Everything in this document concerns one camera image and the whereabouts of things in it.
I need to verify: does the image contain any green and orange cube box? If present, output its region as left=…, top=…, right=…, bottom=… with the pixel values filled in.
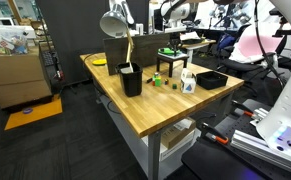
left=151, top=72, right=163, bottom=88

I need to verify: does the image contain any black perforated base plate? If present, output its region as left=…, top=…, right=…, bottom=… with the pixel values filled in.
left=181, top=98, right=291, bottom=180

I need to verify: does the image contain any white paper sheet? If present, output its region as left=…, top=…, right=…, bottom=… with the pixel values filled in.
left=180, top=31, right=202, bottom=42

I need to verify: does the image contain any black tray on side desk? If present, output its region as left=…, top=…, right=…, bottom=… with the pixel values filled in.
left=182, top=38, right=205, bottom=46

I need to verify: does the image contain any black plastic bin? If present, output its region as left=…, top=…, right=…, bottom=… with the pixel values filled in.
left=115, top=62, right=144, bottom=98

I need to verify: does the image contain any small black stool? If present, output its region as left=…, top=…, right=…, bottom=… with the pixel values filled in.
left=156, top=53, right=190, bottom=78

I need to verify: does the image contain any green and white kitchen scale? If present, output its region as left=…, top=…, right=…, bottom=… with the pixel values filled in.
left=157, top=47, right=188, bottom=61

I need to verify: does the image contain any small wooden side desk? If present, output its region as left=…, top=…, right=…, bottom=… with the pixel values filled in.
left=179, top=38, right=217, bottom=64

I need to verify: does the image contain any black robot cable hose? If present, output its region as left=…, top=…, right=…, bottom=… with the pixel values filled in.
left=253, top=0, right=288, bottom=89

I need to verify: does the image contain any blue backpack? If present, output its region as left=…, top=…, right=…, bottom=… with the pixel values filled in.
left=216, top=33, right=237, bottom=52

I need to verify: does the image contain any black and orange clamp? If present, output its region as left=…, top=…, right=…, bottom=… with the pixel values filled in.
left=231, top=99, right=257, bottom=118
left=199, top=121, right=231, bottom=146

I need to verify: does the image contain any yellow disc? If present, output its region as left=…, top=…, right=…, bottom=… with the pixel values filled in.
left=92, top=58, right=108, bottom=66

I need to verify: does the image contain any grey metal table frame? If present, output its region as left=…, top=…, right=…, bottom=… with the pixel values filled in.
left=93, top=79, right=234, bottom=180

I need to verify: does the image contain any black camera on stand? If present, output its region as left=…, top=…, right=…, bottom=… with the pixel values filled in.
left=269, top=8, right=288, bottom=17

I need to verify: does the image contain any cardboard box under table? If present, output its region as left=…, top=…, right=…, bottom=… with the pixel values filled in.
left=159, top=117, right=198, bottom=150

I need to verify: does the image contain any black office chair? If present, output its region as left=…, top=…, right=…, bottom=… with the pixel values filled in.
left=218, top=23, right=286, bottom=98

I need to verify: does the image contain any dark wooden back board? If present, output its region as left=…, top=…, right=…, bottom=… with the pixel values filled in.
left=103, top=32, right=175, bottom=76

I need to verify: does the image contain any pink and white cloth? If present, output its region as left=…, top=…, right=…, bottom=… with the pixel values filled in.
left=229, top=23, right=286, bottom=64

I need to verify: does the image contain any white box with blue triangle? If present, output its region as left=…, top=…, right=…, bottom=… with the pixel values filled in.
left=179, top=68, right=197, bottom=94

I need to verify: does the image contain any grey desk lamp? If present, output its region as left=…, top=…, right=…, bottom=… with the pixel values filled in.
left=99, top=9, right=135, bottom=74

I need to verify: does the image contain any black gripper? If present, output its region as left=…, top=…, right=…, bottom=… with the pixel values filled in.
left=168, top=32, right=183, bottom=56

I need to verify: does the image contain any clear plastic storage bin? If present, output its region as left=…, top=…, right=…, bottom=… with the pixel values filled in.
left=0, top=24, right=31, bottom=56

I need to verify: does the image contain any orange floor mat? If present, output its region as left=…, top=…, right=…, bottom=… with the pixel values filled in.
left=4, top=94, right=64, bottom=131

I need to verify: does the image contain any aluminium profile rail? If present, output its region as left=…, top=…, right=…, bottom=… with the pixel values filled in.
left=229, top=129, right=291, bottom=178

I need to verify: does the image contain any large cardboard box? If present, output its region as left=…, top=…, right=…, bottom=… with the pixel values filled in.
left=0, top=46, right=53, bottom=110

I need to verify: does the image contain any black shallow tray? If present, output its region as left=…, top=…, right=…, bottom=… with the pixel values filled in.
left=195, top=70, right=229, bottom=91

